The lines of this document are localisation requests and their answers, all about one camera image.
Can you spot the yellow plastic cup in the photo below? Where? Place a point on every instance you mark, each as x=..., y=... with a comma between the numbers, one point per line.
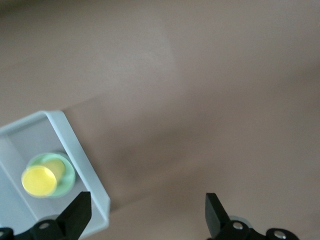
x=38, y=180

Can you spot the pale green bowl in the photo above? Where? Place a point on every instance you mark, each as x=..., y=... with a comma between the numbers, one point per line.
x=68, y=180

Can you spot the translucent white plastic bin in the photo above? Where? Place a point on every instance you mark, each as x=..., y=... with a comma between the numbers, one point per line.
x=75, y=150

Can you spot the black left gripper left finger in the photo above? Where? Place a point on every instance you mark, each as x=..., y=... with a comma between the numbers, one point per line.
x=75, y=215

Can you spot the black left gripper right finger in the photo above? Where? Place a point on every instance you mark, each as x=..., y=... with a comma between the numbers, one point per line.
x=217, y=217

